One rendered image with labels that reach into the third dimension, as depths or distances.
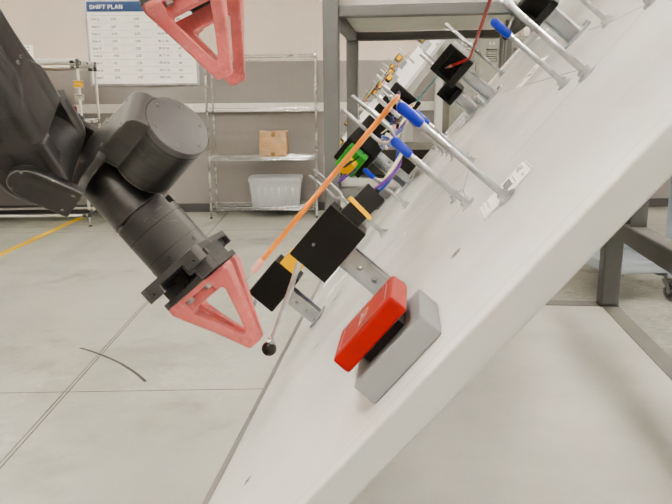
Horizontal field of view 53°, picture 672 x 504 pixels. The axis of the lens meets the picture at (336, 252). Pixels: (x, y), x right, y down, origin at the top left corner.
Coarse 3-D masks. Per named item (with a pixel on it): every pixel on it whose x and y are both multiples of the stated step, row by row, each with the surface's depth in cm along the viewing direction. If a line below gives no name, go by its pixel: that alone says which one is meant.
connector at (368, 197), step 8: (368, 184) 58; (360, 192) 58; (368, 192) 58; (376, 192) 58; (360, 200) 58; (368, 200) 58; (376, 200) 58; (344, 208) 58; (352, 208) 58; (368, 208) 58; (352, 216) 58; (360, 216) 58; (360, 224) 58
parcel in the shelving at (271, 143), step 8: (264, 136) 745; (272, 136) 746; (280, 136) 746; (264, 144) 747; (272, 144) 747; (280, 144) 748; (288, 144) 775; (264, 152) 750; (272, 152) 750; (280, 152) 750; (288, 152) 788
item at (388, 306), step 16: (384, 288) 40; (400, 288) 39; (368, 304) 41; (384, 304) 37; (400, 304) 37; (352, 320) 42; (368, 320) 37; (384, 320) 37; (400, 320) 38; (352, 336) 37; (368, 336) 37; (384, 336) 38; (336, 352) 38; (352, 352) 37; (368, 352) 38; (352, 368) 38
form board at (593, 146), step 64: (576, 0) 106; (640, 0) 58; (512, 64) 123; (640, 64) 42; (512, 128) 68; (576, 128) 44; (640, 128) 33; (576, 192) 34; (640, 192) 31; (384, 256) 82; (448, 256) 50; (512, 256) 36; (576, 256) 31; (320, 320) 91; (448, 320) 37; (512, 320) 32; (320, 384) 57; (448, 384) 33; (256, 448) 61; (320, 448) 41; (384, 448) 35
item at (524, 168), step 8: (520, 168) 50; (528, 168) 47; (512, 176) 50; (520, 176) 48; (504, 184) 51; (512, 184) 48; (488, 200) 51; (496, 200) 49; (480, 208) 52; (488, 208) 49
